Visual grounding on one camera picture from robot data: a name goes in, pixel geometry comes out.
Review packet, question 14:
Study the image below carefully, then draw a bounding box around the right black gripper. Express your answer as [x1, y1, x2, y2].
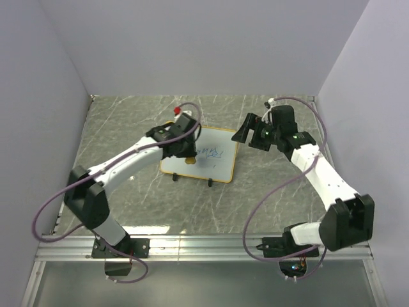
[231, 113, 281, 152]

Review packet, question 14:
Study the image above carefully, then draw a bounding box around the yellow bone-shaped eraser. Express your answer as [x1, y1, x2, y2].
[185, 157, 196, 165]

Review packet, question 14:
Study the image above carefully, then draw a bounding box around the yellow framed whiteboard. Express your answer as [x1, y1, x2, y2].
[160, 126, 238, 184]

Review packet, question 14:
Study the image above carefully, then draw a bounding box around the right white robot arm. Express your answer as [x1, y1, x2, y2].
[231, 106, 374, 256]

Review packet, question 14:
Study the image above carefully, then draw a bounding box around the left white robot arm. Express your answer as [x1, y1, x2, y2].
[64, 122, 199, 257]

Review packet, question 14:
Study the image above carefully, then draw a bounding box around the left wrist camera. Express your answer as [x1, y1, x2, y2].
[174, 107, 196, 134]

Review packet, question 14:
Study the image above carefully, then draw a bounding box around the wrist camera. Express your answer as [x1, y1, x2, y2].
[261, 98, 298, 134]
[174, 107, 196, 134]

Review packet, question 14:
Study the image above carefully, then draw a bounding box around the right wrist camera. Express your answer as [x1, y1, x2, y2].
[261, 98, 298, 134]

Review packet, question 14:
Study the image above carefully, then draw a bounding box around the aluminium mounting rail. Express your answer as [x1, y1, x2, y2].
[35, 235, 374, 263]

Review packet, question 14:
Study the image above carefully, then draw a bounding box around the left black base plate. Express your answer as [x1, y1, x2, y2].
[91, 238, 150, 258]

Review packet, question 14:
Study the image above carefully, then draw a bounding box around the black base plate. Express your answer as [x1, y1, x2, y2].
[256, 237, 312, 258]
[91, 238, 150, 258]

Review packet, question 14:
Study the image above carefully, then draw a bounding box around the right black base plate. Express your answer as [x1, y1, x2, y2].
[256, 237, 312, 258]

